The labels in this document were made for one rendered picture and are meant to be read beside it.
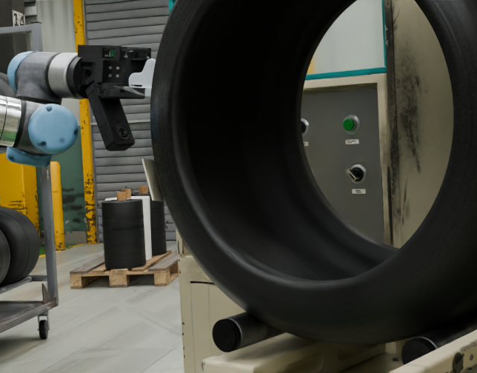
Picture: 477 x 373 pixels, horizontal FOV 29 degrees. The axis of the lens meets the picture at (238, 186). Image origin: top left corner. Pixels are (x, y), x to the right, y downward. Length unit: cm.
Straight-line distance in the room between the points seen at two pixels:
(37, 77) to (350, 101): 65
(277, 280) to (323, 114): 80
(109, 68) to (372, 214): 67
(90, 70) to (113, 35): 958
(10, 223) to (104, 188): 564
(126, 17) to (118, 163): 171
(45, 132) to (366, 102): 71
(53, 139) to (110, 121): 11
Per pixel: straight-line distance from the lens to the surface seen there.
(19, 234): 552
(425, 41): 147
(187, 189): 123
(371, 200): 187
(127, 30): 1102
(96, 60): 147
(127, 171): 1100
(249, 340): 125
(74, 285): 773
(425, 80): 146
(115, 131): 147
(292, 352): 130
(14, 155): 157
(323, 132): 192
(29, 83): 158
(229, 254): 120
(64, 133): 143
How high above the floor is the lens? 116
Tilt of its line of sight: 3 degrees down
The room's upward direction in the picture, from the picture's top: 3 degrees counter-clockwise
